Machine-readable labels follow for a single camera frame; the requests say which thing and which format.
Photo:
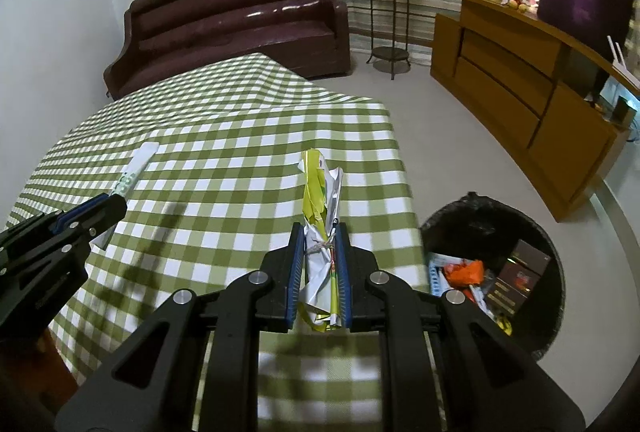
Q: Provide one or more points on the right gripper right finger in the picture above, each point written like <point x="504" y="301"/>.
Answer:
<point x="445" y="366"/>

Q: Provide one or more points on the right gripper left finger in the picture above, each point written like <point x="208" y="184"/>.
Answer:
<point x="193" y="348"/>

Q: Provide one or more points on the dark brown gift box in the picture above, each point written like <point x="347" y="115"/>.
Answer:
<point x="517" y="279"/>

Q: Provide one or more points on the white blue snack bag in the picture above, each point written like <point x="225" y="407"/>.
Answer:
<point x="439" y="285"/>

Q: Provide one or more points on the small orange plastic bag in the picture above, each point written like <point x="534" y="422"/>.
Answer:
<point x="460" y="276"/>

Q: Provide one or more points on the yellow snack wrapper bundle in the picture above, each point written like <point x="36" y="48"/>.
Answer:
<point x="319" y="302"/>

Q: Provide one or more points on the black trash bin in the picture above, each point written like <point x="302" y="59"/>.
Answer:
<point x="484" y="229"/>

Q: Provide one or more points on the green checkered tablecloth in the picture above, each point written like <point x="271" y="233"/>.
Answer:
<point x="223" y="190"/>

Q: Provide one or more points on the wooden sideboard cabinet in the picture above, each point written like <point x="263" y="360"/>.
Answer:
<point x="532" y="86"/>

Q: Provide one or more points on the white wifi router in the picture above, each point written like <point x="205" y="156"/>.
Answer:
<point x="619" y="63"/>

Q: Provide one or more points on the black metal plant stand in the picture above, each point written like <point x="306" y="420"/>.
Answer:
<point x="390" y="53"/>

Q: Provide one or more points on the dark brown leather sofa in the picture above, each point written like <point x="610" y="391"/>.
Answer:
<point x="164" y="38"/>

